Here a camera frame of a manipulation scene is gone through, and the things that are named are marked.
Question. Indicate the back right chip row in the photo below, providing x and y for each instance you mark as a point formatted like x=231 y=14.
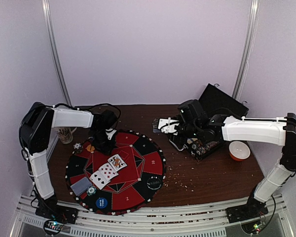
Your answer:
x=199 y=146

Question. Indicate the left aluminium frame post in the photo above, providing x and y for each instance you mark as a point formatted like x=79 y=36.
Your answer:
x=54 y=51

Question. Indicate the face-up diamonds card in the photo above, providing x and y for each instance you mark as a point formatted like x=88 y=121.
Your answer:
x=108 y=171

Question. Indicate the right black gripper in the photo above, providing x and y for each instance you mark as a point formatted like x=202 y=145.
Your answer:
x=179 y=128

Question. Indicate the round red black poker mat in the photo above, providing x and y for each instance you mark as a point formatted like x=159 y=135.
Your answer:
x=128 y=191

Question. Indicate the chip row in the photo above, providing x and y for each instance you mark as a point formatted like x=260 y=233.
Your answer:
x=214 y=146
x=199 y=146

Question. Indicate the dealt playing card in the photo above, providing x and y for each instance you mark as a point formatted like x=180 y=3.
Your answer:
x=79 y=187
x=86 y=179

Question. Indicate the orange big blind button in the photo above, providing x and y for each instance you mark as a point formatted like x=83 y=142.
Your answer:
x=90 y=148

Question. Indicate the face-up king card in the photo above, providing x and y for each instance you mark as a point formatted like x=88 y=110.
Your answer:
x=116 y=162

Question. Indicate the white floral mug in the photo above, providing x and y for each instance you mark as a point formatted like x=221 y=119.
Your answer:
x=65 y=134

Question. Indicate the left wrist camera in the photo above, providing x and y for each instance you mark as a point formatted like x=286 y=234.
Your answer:
x=110 y=133

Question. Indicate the aluminium frame post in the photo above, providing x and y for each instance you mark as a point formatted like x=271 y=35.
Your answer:
x=54 y=51
x=248 y=47

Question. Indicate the poker chip stack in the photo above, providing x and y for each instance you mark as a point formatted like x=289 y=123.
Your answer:
x=91 y=191
x=78 y=148

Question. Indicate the clear dealer button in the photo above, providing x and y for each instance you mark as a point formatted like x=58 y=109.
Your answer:
x=154 y=183

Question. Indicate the front right chip row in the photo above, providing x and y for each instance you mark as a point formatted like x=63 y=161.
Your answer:
x=214 y=146

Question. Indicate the front aluminium rail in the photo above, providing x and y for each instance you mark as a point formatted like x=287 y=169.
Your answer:
x=203 y=220

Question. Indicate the boxed card decks in case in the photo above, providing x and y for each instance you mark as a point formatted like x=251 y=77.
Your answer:
x=191 y=140

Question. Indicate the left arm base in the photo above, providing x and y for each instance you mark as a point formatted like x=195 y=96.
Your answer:
x=62 y=214

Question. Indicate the black poker chip case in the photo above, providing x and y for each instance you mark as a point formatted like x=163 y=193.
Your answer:
x=217 y=105

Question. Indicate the blue small blind button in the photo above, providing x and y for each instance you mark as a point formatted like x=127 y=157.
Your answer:
x=101 y=203

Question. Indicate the orange white bowl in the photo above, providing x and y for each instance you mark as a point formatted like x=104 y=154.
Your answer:
x=239 y=151

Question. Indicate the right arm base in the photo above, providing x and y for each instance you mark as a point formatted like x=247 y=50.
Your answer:
x=245 y=212

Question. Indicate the face-up spades card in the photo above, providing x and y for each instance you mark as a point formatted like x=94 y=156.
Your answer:
x=99 y=180

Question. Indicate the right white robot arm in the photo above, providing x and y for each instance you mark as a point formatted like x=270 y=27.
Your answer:
x=280 y=131

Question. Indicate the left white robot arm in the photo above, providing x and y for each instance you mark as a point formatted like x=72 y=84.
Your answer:
x=36 y=126

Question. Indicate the right aluminium frame post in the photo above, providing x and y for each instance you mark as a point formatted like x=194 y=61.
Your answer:
x=248 y=47

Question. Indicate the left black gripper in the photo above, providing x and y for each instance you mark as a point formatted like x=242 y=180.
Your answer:
x=106 y=150

